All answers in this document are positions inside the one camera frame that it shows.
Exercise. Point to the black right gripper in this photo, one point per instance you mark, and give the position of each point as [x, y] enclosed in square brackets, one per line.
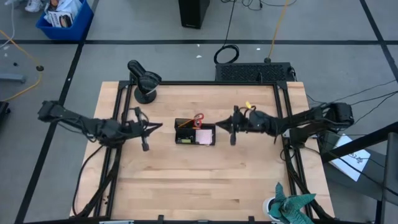
[255, 123]

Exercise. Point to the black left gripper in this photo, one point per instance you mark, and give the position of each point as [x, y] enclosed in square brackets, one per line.
[136, 129]

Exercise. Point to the pink sticky note pad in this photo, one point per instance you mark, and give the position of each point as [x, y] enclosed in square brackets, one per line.
[204, 137]

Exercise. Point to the black mesh desk organizer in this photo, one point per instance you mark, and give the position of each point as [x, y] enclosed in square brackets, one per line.
[183, 133]

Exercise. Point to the yellow-green sticky note pad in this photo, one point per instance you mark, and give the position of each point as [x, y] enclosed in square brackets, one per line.
[186, 141]

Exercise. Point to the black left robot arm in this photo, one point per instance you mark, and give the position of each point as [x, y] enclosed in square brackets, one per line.
[93, 126]

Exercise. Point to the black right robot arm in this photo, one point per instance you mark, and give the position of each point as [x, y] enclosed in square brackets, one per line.
[304, 119]

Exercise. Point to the black desk lamp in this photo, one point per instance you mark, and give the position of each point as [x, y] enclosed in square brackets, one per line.
[146, 81]

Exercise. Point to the black mesh-top box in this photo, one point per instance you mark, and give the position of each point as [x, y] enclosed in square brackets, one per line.
[252, 72]

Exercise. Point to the green plant in white pot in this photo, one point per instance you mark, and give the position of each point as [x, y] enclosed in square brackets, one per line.
[289, 207]

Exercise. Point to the black computer tower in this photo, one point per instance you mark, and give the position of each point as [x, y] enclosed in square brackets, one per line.
[192, 14]

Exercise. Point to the blue plastic bin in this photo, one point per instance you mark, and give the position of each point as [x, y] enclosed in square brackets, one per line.
[77, 31]

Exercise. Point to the black metal stand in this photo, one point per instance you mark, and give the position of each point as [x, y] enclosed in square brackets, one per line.
[357, 144]

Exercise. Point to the white paper sheet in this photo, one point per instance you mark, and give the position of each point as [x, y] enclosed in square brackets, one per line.
[357, 155]

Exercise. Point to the papers in blue bin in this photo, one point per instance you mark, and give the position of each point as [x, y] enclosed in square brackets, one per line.
[60, 18]

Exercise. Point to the grey floor bar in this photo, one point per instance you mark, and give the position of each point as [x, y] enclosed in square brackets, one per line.
[12, 77]

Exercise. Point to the black floor object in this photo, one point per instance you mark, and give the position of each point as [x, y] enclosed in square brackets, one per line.
[4, 107]

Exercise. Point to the person's shoe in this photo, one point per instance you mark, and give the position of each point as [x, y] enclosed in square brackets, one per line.
[32, 6]

